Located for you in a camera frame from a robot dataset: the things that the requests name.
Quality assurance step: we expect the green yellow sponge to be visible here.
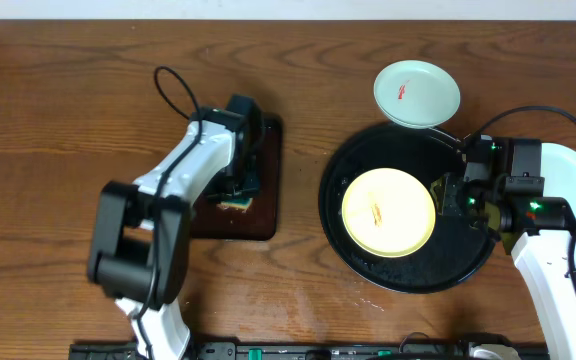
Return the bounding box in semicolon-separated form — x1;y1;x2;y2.
218;198;253;212

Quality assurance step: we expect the yellow plate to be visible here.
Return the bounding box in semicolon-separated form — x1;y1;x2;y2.
341;168;436;258

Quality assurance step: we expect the mint plate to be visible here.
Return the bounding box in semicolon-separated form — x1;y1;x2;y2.
540;143;576;218
373;60;461;129

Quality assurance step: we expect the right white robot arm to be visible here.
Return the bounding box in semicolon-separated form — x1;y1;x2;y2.
430;173;576;359

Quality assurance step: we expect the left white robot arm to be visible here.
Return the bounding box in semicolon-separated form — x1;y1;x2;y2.
87;96;265;359

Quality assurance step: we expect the dark brown rectangular tray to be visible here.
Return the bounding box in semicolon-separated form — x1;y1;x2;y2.
190;113;283;241

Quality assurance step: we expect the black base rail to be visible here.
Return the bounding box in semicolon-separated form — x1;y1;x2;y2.
67;340;552;360

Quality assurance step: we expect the left black cable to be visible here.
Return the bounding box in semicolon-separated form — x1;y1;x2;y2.
132;65;204;360

